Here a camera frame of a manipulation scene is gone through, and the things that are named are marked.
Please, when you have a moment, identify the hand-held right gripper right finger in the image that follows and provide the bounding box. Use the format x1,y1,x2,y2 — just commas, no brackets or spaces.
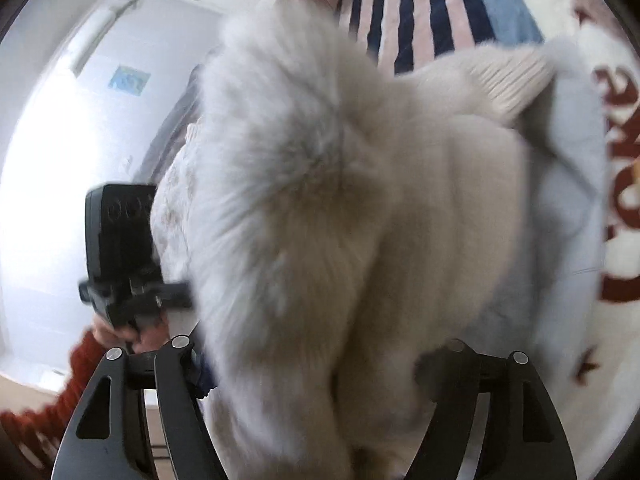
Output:
400,338,576,480

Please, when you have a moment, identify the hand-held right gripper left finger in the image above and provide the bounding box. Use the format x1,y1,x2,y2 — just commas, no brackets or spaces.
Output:
50,335,228,480

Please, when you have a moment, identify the striped plush blanket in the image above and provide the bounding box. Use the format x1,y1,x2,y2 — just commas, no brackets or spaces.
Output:
340,0,546,76

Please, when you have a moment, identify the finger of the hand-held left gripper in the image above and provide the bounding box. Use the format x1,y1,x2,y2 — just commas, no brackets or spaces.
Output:
155,281,195,310

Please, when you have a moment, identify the person's left hand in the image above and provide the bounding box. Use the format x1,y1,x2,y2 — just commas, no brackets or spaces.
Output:
92,321,174,357

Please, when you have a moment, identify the blue wall poster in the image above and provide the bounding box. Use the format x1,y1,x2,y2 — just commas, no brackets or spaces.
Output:
107,64,152,96

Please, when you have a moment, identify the white fluffy coat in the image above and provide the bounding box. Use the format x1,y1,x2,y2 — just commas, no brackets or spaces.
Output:
187,10,561,480

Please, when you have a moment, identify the white wall duct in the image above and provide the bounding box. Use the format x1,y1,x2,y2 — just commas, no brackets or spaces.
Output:
70,0,142,77

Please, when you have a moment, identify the light blue hooded jacket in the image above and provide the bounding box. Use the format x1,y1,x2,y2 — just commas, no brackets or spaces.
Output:
415,37,611,480

